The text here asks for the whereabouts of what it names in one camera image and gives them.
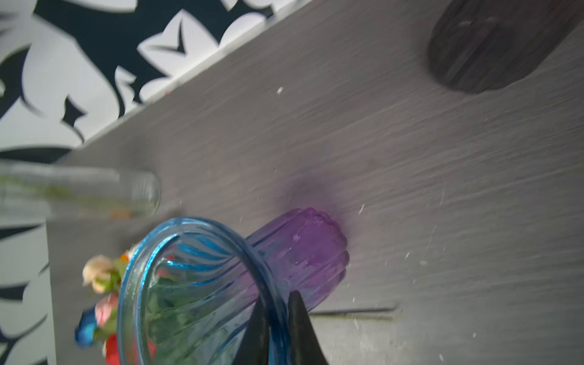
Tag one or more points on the light pink artificial rose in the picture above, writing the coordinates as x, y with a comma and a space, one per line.
105, 309

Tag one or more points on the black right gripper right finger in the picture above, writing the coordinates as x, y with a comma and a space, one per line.
304, 345

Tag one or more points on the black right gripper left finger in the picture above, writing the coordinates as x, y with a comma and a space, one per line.
254, 347

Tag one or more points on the clear ribbed glass vase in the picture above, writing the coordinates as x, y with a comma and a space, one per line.
60, 192

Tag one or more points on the peach artificial rose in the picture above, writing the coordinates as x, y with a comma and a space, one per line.
98, 274

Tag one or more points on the blue artificial rose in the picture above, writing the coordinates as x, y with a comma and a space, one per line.
84, 332

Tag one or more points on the blue purple glass vase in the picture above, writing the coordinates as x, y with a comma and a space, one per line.
191, 285

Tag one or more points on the dark red glass vase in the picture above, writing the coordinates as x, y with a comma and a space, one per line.
479, 46

